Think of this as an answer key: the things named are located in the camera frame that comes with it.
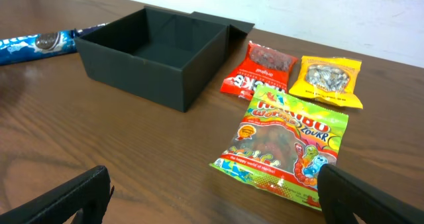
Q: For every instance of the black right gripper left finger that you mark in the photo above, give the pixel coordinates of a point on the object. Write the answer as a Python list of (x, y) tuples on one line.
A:
[(85, 198)]

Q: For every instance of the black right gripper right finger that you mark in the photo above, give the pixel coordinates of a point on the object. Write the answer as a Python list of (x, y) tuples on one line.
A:
[(344, 197)]

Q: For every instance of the green Haribo worms bag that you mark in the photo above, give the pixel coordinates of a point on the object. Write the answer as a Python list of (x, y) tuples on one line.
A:
[(282, 143)]

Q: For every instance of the yellow Hacks candy bag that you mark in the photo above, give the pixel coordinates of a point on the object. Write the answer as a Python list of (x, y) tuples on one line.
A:
[(329, 80)]

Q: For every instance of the red Hacks candy bag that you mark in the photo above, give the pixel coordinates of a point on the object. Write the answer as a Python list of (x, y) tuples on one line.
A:
[(261, 66)]

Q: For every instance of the blue Oreo cookie pack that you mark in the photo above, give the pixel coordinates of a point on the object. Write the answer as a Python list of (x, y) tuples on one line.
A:
[(40, 46)]

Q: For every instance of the black open box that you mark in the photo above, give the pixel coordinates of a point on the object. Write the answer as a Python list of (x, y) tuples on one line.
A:
[(164, 56)]

